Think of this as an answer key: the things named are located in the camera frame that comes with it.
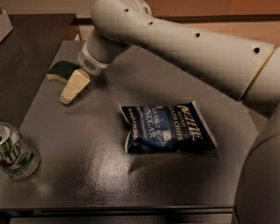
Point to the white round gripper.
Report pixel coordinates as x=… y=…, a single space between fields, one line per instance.
x=90 y=64

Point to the green and yellow sponge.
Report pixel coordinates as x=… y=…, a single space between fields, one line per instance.
x=61 y=71

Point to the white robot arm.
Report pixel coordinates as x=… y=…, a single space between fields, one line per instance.
x=248 y=71

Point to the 7UP soda can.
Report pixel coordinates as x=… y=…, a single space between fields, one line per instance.
x=18 y=159

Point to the blue Kettle chips bag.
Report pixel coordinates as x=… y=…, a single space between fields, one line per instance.
x=158 y=129

